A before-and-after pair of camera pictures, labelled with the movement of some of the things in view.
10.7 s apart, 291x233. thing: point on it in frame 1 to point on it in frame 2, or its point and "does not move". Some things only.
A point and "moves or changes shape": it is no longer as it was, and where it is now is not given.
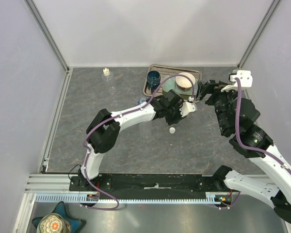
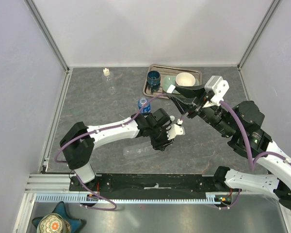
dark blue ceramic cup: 153,77 does not move
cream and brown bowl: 183,82 does not move
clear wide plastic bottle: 146,129 moves or changes shape
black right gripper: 215,88 to 200,97
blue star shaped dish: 60,209 does not move
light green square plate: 170,84 does not move
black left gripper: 179,117 to 161,145
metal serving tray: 165,72 does not move
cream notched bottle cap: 106,71 does not move
